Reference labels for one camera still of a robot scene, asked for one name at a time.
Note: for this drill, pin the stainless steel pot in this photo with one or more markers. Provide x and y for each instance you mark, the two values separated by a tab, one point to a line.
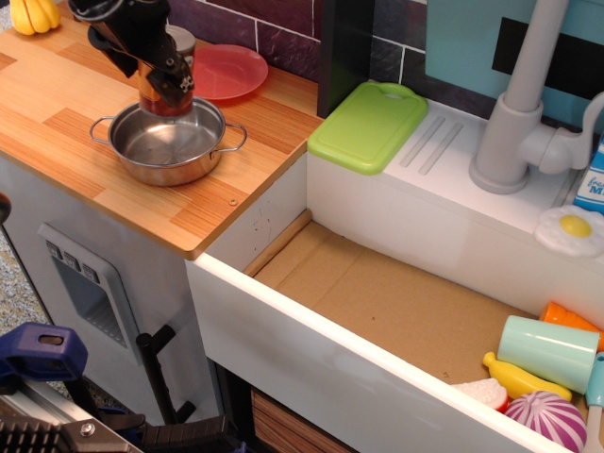
169	151

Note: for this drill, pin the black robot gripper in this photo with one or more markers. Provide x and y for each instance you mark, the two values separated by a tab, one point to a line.
129	32

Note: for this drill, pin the cardboard sheet in sink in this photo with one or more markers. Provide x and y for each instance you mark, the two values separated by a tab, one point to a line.
435	325

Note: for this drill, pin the grey toy faucet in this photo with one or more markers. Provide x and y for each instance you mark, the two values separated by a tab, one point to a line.
515	137

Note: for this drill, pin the yellow toy banana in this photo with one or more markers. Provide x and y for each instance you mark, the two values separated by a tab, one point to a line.
519	382

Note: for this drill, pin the blue toy milk carton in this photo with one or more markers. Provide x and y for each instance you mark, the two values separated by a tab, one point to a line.
590	192

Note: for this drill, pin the teal toy utensil handle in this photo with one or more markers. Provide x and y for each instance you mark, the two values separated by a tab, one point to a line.
594	402

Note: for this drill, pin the mint green plastic cup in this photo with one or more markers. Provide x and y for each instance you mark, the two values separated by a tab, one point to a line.
559	354

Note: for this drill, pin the yellow toy bell pepper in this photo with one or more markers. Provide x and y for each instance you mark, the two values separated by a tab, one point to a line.
31	17

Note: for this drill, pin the blue clamp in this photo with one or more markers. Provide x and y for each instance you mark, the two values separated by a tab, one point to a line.
42	352

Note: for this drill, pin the orange plastic cup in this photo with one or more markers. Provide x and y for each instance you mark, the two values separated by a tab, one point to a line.
555	313

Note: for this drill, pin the orange labelled toy can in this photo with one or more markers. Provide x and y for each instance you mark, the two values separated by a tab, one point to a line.
159	93

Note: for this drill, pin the grey toy oven panel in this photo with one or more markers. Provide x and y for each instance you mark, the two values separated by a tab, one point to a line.
95	290

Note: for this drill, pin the purple toy onion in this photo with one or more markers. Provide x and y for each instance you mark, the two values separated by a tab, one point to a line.
552	417

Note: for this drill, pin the black cabinet door handle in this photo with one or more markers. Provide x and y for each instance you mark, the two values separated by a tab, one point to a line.
149	346

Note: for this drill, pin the red plastic plate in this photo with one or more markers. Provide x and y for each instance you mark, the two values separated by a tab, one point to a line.
227	71

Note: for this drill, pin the white red toy slice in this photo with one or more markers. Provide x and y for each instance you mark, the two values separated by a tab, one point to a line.
487	391

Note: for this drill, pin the toy fried egg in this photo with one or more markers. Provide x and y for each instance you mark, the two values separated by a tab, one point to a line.
572	231

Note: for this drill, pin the green plastic cutting board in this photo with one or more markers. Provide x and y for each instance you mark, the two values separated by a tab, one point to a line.
369	127

